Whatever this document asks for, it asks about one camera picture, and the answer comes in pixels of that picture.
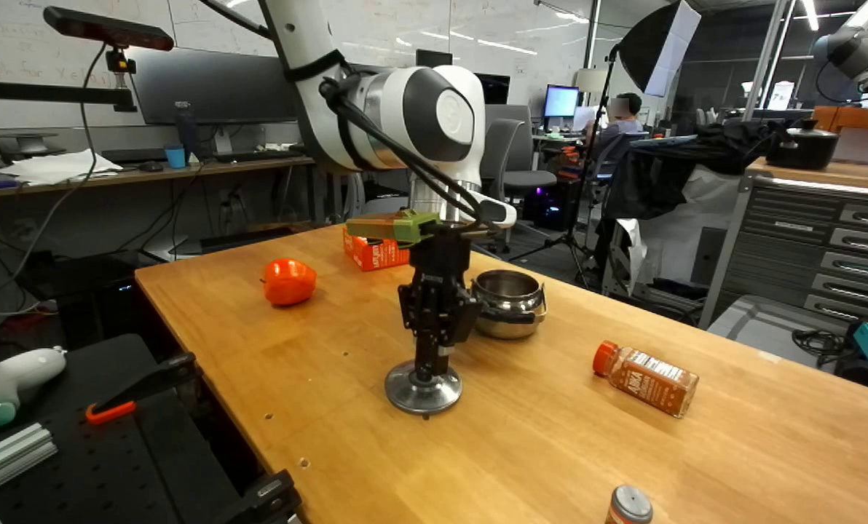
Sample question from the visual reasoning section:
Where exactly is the black cooking pot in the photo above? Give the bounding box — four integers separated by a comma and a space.
763, 125, 842, 175

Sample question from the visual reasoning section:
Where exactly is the person in grey shirt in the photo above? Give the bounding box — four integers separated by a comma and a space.
604, 91, 652, 152

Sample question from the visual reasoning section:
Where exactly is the large dark wall monitor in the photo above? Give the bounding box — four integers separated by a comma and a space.
127, 47, 306, 127

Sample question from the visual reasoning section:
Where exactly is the yellow-green wrist camera box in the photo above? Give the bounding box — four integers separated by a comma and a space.
344, 209, 444, 247

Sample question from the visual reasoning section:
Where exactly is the black perforated mounting board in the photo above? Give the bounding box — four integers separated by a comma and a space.
0, 333, 306, 524

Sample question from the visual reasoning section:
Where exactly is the orange spice bottle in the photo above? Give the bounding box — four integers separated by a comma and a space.
593, 337, 702, 419

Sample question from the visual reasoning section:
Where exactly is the black photo softbox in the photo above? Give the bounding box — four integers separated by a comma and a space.
615, 0, 706, 95

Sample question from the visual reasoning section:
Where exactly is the grey drawer cabinet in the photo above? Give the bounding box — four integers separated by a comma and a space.
699, 157, 868, 334

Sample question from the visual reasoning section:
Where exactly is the aluminium profile rail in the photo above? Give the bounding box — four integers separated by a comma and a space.
0, 423, 63, 503

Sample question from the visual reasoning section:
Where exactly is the round silver kettle lid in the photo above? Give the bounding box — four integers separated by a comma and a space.
384, 357, 467, 419

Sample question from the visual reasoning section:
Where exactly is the long black stereo camera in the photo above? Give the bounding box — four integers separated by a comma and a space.
41, 4, 179, 53

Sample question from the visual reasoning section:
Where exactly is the silver metal kettle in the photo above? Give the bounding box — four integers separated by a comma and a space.
469, 267, 552, 343

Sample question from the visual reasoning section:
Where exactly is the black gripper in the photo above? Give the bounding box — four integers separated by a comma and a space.
396, 231, 482, 382

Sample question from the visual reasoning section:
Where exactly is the small bottle grey cap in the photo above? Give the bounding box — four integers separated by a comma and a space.
604, 484, 655, 524

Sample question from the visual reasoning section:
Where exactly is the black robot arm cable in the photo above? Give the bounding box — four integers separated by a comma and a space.
319, 79, 488, 225

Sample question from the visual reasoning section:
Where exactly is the red tomato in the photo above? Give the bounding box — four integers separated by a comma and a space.
261, 256, 320, 308

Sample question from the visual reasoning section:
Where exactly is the lit computer monitor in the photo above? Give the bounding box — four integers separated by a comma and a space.
542, 84, 587, 123

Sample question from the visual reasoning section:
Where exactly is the black cloth pile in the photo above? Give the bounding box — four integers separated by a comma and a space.
607, 123, 779, 225

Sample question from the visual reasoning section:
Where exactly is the orange cracker box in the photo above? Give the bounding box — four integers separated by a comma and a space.
342, 231, 414, 273

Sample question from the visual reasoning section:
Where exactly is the white VR headset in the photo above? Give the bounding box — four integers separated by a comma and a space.
0, 343, 71, 435

